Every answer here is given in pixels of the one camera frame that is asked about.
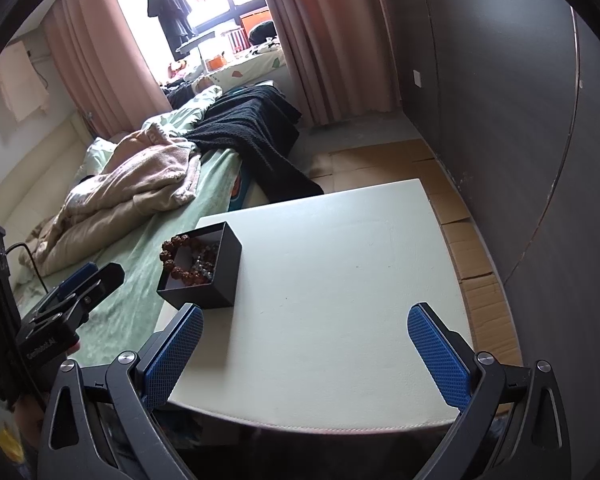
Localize brown rudraksha bead bracelet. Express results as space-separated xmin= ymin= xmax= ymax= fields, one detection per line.
xmin=159 ymin=233 xmax=221 ymax=287

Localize grey stone bead bracelet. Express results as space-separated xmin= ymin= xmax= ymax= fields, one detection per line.
xmin=189 ymin=244 xmax=219 ymax=283

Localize black jewelry box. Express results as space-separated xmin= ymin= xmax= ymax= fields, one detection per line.
xmin=157 ymin=222 xmax=242 ymax=310

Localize person right hand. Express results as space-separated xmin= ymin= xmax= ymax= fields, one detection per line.
xmin=11 ymin=341 xmax=81 ymax=461

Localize green bed sheet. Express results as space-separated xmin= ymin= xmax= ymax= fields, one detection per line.
xmin=38 ymin=148 xmax=242 ymax=365

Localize cardboard floor sheets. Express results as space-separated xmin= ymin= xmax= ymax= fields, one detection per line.
xmin=308 ymin=139 xmax=522 ymax=365

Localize cream bed headboard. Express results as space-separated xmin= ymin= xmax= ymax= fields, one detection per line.
xmin=0 ymin=113 xmax=93 ymax=244

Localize beige pink quilt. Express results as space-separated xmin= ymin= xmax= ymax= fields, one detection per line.
xmin=18 ymin=124 xmax=201 ymax=276

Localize pink curtain left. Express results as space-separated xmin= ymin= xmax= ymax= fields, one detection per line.
xmin=42 ymin=0 xmax=171 ymax=138

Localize pink curtain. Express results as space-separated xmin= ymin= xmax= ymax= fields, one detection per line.
xmin=42 ymin=0 xmax=171 ymax=138
xmin=266 ymin=0 xmax=399 ymax=126

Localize beige hanging cloth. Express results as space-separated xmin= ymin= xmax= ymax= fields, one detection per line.
xmin=0 ymin=41 xmax=50 ymax=122

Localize black knit blanket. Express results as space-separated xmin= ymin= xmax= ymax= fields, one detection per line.
xmin=184 ymin=84 xmax=323 ymax=203

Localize floral window seat cushion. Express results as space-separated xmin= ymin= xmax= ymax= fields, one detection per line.
xmin=209 ymin=40 xmax=286 ymax=91

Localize dark hanging clothes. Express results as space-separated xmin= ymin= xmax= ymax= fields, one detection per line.
xmin=147 ymin=0 xmax=195 ymax=61

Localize pink curtain right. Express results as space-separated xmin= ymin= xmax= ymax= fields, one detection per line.
xmin=266 ymin=0 xmax=399 ymax=126

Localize white wall socket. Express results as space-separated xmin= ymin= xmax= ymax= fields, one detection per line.
xmin=413 ymin=70 xmax=422 ymax=88

